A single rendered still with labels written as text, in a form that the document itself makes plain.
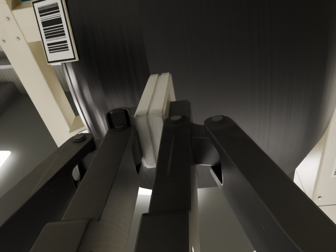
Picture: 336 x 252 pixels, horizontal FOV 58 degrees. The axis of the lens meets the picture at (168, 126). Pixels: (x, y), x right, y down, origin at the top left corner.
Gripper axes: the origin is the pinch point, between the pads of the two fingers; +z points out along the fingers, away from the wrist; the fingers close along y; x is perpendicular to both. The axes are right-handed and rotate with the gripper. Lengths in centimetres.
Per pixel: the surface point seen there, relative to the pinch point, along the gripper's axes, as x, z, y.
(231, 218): -208, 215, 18
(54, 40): 3.7, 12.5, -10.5
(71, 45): 3.1, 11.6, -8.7
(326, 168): -34, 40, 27
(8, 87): -112, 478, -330
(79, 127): -35, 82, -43
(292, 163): -15.5, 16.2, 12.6
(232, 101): -4.2, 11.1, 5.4
